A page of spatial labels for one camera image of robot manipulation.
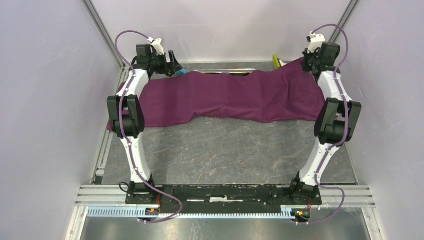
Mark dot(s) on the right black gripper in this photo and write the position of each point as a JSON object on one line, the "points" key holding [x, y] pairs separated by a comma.
{"points": [[306, 55]]}

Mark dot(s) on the metal instrument tray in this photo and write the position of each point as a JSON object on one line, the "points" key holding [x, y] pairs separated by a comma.
{"points": [[240, 72]]}

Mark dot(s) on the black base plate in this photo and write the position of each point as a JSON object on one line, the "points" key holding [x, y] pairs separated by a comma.
{"points": [[222, 199]]}

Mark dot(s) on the purple cloth wrap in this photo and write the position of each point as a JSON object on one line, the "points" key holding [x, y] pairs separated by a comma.
{"points": [[286, 93]]}

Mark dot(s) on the aluminium frame rail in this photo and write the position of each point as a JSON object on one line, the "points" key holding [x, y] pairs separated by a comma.
{"points": [[108, 201]]}

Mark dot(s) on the yellow green white object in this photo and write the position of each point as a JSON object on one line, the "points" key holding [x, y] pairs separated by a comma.
{"points": [[277, 62]]}

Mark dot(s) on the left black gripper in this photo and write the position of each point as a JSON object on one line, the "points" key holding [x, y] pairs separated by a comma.
{"points": [[169, 68]]}

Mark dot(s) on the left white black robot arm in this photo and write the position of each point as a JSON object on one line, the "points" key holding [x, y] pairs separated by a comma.
{"points": [[127, 120]]}

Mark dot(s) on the blue small block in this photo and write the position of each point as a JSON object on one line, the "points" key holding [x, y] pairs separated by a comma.
{"points": [[181, 72]]}

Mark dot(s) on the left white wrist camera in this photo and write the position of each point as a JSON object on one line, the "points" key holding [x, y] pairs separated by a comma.
{"points": [[157, 45]]}

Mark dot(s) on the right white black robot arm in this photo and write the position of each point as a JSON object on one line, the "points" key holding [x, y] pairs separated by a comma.
{"points": [[336, 122]]}

